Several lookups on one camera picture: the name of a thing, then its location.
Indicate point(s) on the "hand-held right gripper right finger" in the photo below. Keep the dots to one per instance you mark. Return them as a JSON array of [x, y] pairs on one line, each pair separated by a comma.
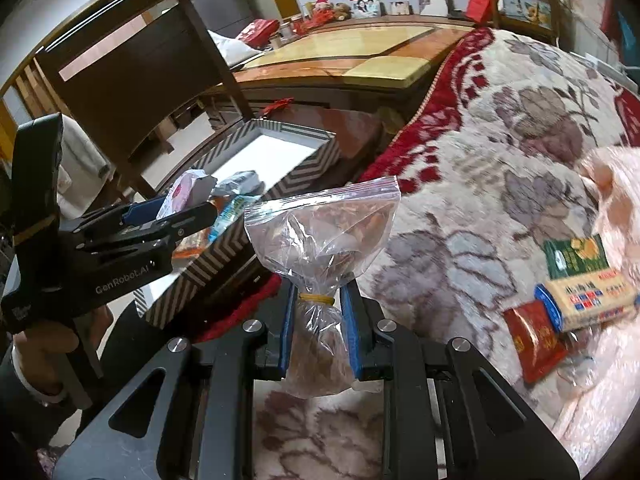
[[350, 330]]

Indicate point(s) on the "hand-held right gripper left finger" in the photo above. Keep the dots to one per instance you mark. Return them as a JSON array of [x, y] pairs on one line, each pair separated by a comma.
[[288, 330]]

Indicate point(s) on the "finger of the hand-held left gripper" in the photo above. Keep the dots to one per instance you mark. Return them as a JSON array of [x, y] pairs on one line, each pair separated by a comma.
[[142, 212], [125, 270]]

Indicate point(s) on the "white pink snack packet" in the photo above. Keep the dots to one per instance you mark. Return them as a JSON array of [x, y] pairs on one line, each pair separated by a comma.
[[185, 190]]

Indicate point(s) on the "clear bag of brown snacks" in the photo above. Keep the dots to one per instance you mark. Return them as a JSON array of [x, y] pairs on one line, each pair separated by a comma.
[[320, 240]]

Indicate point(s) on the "striped cardboard box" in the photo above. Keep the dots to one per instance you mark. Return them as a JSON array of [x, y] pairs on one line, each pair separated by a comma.
[[270, 155]]

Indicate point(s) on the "person's left forearm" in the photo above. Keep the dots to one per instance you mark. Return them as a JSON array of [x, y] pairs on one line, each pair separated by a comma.
[[20, 410]]

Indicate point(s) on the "person's left hand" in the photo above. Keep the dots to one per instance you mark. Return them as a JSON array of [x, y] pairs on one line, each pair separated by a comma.
[[37, 355]]

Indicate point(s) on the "white cloth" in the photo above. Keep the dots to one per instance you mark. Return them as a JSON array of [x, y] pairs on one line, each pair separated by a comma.
[[82, 155]]

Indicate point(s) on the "light blue snack packet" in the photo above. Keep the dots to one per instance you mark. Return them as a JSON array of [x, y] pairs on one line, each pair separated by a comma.
[[229, 217]]

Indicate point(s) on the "grey blue snack packet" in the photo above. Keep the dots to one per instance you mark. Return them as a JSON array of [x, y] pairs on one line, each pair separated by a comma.
[[240, 182]]

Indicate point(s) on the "dark wooden chair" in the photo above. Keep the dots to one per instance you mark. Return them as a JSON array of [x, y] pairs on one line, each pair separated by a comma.
[[130, 85]]

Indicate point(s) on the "red tassel ornament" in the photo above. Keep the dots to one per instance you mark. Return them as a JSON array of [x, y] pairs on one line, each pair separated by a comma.
[[279, 106]]

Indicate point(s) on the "small red packet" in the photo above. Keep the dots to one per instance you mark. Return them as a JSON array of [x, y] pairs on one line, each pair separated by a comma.
[[535, 345]]

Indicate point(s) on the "white plastic bag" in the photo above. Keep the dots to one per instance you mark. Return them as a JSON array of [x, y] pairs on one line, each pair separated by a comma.
[[232, 49]]

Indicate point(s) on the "pink stool cushion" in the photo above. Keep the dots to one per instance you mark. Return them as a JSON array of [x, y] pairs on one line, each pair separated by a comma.
[[352, 135]]

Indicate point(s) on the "floral red beige blanket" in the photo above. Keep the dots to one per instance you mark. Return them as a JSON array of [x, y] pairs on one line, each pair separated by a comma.
[[475, 160]]

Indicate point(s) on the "red box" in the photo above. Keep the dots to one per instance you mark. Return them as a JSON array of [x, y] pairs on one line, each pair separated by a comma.
[[256, 31]]

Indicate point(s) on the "grey refrigerator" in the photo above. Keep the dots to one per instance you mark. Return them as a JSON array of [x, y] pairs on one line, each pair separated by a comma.
[[220, 2]]

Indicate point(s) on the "green snack packet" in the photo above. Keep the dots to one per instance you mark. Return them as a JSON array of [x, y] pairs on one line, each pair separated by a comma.
[[575, 257]]

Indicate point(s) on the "clear plastic wrapper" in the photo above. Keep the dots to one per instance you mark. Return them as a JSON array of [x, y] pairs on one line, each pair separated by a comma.
[[585, 360]]

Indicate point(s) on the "blue-ended cracker packet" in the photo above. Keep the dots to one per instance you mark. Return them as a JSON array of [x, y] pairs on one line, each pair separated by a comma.
[[590, 300]]

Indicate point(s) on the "wooden table with yellow top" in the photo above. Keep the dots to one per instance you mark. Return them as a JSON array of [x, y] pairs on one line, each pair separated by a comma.
[[360, 55]]

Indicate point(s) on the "plush toys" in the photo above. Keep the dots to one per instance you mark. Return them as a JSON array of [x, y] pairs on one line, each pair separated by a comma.
[[327, 11]]

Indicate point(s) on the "pink quilt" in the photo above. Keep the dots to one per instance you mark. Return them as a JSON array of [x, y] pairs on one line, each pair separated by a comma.
[[620, 210]]

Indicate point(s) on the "small framed photo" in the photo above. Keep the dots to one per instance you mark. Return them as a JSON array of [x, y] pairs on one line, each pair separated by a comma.
[[401, 7], [366, 7]]

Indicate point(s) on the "red paper bag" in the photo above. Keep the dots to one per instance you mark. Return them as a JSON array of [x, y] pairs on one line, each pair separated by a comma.
[[479, 2]]

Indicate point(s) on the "wooden armchair with print cushion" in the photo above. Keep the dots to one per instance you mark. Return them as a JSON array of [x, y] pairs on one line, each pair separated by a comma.
[[525, 7]]

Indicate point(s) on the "teal cloth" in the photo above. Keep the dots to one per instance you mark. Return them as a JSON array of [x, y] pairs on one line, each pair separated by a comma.
[[627, 37]]

